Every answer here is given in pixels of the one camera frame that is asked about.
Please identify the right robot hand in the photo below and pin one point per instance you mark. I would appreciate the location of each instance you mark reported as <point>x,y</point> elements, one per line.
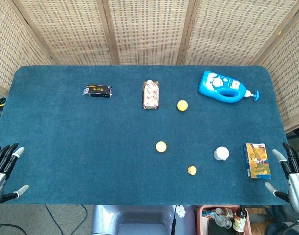
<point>296,186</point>

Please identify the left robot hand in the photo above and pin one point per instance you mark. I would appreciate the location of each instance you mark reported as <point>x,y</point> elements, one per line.
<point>0,176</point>

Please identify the small yellow duck toy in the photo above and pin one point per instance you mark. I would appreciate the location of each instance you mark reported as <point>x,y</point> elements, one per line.
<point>192,170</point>

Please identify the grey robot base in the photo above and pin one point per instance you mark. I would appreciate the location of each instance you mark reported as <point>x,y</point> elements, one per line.
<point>139,220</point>

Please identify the yellow blue carton box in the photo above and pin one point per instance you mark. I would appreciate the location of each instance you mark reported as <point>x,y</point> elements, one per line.
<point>257,161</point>

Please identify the brown glass bottle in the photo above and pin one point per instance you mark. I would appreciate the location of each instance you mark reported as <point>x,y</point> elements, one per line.
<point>239,220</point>

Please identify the clear plastic bottle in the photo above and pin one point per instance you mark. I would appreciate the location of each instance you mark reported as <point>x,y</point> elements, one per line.
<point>222,219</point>

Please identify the small white plastic bottle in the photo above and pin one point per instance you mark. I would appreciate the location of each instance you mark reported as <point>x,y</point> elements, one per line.
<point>221,153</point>

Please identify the colourful snack box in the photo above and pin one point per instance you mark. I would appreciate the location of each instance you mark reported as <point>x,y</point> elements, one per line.
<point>209,214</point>

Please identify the pink plastic basket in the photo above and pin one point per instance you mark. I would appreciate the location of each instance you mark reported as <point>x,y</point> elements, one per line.
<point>199,221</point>

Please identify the black antenna rod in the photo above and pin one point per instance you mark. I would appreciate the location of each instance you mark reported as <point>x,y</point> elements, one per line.
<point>174,222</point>

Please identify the blue detergent pump bottle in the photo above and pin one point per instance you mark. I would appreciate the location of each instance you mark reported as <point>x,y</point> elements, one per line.
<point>215,86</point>

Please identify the black carton box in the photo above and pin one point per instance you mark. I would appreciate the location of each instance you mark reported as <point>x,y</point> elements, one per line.
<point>99,90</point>

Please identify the yellow ball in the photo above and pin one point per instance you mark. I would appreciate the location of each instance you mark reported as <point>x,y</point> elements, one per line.
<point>161,147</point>
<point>182,105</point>

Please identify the beige red snack package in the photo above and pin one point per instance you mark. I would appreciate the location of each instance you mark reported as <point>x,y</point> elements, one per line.
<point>151,95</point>

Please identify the woven wooden folding screen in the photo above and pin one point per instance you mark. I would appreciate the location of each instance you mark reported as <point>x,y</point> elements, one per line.
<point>149,31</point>

